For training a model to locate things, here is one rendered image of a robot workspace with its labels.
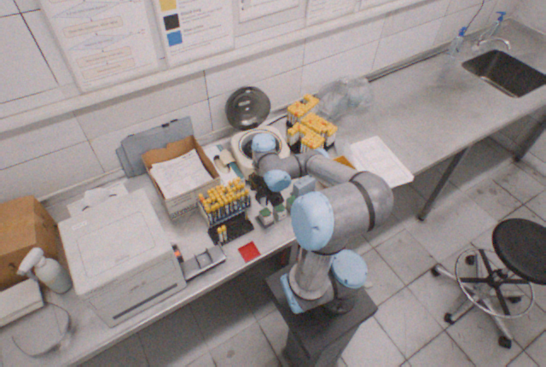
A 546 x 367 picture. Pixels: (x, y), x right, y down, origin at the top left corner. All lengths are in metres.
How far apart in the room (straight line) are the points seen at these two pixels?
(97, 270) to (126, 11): 0.81
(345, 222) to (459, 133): 1.47
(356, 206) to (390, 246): 1.87
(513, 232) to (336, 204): 1.50
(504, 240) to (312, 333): 1.15
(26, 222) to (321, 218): 1.13
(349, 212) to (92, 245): 0.81
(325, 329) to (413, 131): 1.16
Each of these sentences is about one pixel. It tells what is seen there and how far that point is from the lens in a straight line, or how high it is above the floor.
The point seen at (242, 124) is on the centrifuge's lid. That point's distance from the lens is 1.76.
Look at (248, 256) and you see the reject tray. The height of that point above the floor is 0.88.
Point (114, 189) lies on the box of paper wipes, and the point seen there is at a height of 0.93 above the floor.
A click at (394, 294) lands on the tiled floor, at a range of 2.48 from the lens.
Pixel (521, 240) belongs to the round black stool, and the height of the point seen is 0.65.
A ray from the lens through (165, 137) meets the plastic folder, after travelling 1.70.
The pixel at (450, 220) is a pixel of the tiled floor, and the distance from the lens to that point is 2.90.
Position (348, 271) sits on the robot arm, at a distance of 1.15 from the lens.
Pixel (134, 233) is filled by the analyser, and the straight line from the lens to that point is 1.24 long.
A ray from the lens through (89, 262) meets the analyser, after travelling 1.24.
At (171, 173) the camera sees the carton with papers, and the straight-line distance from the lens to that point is 1.66.
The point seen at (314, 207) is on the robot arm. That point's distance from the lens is 0.73.
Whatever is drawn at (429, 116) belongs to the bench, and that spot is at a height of 0.87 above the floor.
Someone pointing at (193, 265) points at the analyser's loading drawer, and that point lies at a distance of 1.43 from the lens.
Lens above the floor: 2.19
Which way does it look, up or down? 49 degrees down
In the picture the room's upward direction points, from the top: 3 degrees clockwise
